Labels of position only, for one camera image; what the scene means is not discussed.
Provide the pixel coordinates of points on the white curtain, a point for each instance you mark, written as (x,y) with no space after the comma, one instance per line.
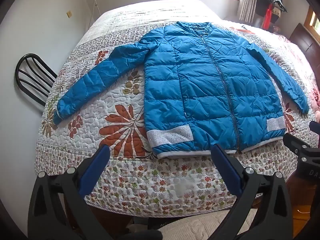
(248,2)

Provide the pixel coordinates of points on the blue puffer jacket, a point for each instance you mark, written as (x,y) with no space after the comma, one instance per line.
(205,85)

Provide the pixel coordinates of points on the yellow wall outlet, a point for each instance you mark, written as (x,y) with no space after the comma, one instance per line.
(69,14)

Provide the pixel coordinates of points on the small wooden window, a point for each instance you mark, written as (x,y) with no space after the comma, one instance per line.
(314,20)

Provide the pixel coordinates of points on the cream knit cloth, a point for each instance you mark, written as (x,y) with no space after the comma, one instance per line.
(200,226)

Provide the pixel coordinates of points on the pink cloth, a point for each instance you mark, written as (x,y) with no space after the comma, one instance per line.
(315,107)

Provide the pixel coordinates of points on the dark wooden headboard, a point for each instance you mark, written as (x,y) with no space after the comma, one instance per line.
(303,41)

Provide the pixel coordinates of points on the red hanging item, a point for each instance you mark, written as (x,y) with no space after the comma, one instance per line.
(267,16)

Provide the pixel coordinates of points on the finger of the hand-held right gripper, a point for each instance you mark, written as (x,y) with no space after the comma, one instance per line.
(315,127)
(296,143)

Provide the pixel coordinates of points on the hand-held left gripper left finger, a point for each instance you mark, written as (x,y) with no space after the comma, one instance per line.
(96,168)

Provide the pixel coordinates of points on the floral quilted bedspread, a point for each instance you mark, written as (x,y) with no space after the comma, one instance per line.
(125,180)

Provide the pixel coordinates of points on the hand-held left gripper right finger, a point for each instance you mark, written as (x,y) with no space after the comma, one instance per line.
(226,168)

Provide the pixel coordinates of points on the black metal chair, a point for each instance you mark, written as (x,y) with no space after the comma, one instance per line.
(32,75)

